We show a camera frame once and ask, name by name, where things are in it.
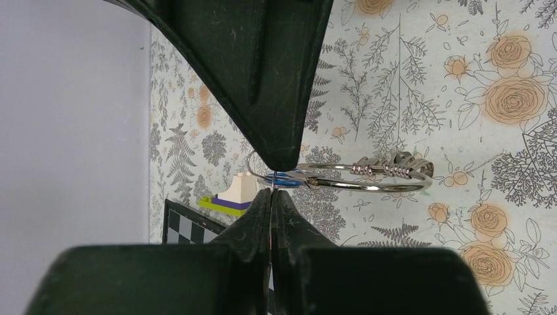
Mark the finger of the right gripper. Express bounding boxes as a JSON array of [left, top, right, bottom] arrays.
[[118, 0, 332, 171]]

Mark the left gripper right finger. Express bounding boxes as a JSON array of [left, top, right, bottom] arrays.
[[271, 190, 488, 314]]

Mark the floral patterned mat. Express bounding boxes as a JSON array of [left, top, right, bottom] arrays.
[[149, 1, 556, 314]]

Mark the green white small block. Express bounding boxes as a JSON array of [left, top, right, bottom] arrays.
[[198, 172, 258, 217]]

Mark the metal keyring with keys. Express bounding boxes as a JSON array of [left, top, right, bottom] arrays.
[[245, 151, 435, 194]]

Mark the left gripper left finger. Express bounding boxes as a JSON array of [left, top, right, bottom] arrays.
[[26, 189, 271, 314]]

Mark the black white chessboard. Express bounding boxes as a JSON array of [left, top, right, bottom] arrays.
[[162, 199, 275, 315]]

